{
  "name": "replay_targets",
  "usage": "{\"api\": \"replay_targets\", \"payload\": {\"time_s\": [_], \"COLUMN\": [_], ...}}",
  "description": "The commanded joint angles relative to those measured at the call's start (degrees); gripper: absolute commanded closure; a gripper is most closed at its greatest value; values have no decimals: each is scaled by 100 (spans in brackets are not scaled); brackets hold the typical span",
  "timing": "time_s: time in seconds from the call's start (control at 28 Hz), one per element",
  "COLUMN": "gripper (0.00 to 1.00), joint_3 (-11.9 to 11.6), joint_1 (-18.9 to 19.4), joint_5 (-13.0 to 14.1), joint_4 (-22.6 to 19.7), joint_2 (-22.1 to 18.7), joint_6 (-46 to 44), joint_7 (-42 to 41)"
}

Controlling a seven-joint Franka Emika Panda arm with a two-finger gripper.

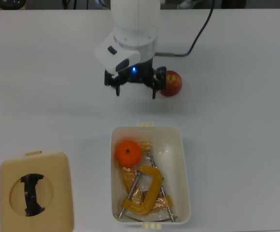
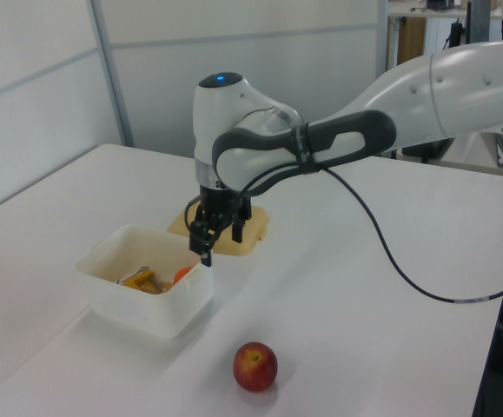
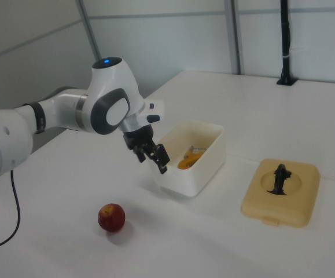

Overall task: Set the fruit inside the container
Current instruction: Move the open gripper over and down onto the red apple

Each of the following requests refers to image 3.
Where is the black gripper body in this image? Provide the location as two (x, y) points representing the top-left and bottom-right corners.
(122, 125), (156, 151)

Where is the red apple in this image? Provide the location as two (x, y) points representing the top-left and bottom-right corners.
(97, 203), (126, 233)

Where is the white plastic container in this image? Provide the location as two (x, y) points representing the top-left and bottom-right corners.
(147, 119), (226, 199)

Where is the beige container lid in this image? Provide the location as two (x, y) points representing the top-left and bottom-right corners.
(240, 158), (322, 229)

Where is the yellow clamp tool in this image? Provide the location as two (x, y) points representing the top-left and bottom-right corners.
(183, 145), (207, 166)

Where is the black pole with base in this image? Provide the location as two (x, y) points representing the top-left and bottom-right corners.
(276, 0), (298, 87)

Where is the black lid handle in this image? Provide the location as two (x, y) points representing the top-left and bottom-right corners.
(266, 163), (293, 196)

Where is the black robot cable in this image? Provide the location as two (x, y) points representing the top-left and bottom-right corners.
(0, 169), (22, 251)

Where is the grey partition post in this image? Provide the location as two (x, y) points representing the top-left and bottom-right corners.
(224, 0), (246, 76)

